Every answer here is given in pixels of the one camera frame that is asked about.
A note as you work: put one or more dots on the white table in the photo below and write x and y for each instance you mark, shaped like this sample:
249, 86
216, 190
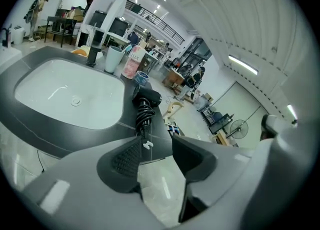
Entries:
117, 36

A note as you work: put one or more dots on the black metal desk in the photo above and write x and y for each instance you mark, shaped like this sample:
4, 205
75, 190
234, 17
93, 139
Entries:
220, 126

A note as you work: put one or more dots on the light blue cup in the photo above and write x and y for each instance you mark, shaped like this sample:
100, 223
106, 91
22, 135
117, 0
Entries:
112, 59

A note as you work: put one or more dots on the black hair dryer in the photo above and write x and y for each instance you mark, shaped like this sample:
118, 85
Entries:
150, 96

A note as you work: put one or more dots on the white ceramic sink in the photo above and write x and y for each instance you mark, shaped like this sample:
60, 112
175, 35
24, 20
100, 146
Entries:
8, 54

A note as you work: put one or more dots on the blue tape roll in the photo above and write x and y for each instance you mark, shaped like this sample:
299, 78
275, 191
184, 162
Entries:
141, 77

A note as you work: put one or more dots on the black square faucet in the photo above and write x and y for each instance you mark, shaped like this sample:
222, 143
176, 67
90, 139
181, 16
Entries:
96, 44

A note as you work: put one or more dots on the wooden cabinet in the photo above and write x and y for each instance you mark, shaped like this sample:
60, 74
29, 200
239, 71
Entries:
173, 76

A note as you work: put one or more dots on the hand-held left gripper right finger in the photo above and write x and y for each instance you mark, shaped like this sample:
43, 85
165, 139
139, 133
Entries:
212, 174

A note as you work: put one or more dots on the marble pattern box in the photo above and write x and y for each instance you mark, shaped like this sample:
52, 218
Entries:
85, 36

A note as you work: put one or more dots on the white appliance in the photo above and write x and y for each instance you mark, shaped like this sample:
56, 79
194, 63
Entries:
18, 36

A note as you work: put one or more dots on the black floor fan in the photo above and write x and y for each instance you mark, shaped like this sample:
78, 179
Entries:
239, 129

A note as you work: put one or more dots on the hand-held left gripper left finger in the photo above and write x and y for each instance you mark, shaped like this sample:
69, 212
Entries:
82, 186

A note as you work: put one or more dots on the black table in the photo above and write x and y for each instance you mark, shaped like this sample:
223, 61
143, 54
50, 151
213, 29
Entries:
61, 19

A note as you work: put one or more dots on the ceiling tube light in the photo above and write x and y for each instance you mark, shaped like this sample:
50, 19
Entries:
292, 112
242, 64

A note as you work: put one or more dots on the pink bottle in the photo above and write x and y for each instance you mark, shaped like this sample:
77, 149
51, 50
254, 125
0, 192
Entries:
132, 64

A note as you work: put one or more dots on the black cabinet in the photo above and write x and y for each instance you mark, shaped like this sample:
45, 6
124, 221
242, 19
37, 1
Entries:
98, 19

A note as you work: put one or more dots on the black mezzanine railing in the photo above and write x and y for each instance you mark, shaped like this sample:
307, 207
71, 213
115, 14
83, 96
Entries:
160, 21

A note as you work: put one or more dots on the black vanity with white sink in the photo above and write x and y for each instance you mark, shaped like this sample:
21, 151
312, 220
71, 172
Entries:
130, 129

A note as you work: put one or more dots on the curved black faucet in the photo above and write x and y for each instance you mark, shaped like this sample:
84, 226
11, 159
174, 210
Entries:
5, 34

